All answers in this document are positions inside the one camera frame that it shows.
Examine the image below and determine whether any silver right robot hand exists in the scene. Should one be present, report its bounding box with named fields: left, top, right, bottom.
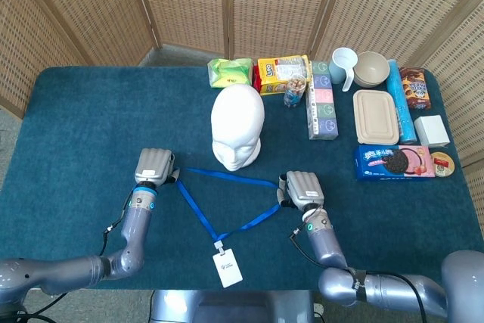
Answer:
left=278, top=170, right=326, bottom=211

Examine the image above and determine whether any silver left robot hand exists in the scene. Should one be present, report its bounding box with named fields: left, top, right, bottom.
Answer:
left=134, top=148, right=181, bottom=188

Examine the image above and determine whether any blue lanyard with badge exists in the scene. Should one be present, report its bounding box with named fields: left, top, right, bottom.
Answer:
left=175, top=166, right=283, bottom=289

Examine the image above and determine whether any teal tablecloth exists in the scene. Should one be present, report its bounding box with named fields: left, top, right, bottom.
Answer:
left=0, top=65, right=473, bottom=292

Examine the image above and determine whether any pastel tissue multipack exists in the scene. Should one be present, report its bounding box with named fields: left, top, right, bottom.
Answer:
left=305, top=60, right=340, bottom=141

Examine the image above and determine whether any blue Oreo cookie box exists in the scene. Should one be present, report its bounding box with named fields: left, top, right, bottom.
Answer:
left=353, top=144, right=436, bottom=182

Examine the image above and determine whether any white foam mannequin head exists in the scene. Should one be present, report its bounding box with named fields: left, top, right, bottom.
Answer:
left=210, top=83, right=265, bottom=172

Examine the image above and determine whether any clear snack jar blue label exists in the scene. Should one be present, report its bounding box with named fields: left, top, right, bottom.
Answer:
left=283, top=74, right=307, bottom=109

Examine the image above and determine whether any beige lidded lunch box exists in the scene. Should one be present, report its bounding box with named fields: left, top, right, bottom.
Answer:
left=352, top=89, right=402, bottom=146

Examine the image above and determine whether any green snack bag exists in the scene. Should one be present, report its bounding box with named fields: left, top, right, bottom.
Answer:
left=206, top=57, right=253, bottom=89

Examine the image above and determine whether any yellow Lipo biscuit package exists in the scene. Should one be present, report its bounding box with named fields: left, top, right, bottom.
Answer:
left=252, top=54, right=313, bottom=96

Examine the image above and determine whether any cyan blue tube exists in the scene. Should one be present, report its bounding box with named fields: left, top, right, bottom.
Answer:
left=386, top=58, right=417, bottom=141

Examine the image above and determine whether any beige bowl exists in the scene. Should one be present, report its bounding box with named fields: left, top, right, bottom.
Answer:
left=353, top=51, right=390, bottom=89

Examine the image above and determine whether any small white box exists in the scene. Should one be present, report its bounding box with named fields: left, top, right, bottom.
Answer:
left=413, top=114, right=451, bottom=148

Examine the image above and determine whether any round red gold tin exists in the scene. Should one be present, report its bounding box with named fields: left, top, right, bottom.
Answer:
left=430, top=151, right=456, bottom=179

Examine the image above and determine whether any grey robot torso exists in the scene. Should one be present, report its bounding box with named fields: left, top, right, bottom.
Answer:
left=149, top=289, right=317, bottom=323

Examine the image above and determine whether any brown cookie package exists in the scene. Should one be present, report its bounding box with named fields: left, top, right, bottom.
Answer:
left=399, top=67, right=433, bottom=111

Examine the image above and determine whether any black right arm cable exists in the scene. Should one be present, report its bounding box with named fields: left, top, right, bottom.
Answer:
left=289, top=230, right=428, bottom=323

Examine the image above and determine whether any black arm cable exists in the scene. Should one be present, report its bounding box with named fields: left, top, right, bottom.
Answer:
left=289, top=230, right=428, bottom=323
left=98, top=205, right=132, bottom=258

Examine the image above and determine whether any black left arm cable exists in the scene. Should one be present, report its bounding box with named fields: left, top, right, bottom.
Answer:
left=98, top=205, right=132, bottom=258

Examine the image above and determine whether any light blue mug white handle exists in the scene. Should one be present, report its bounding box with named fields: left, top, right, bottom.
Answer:
left=327, top=47, right=359, bottom=92

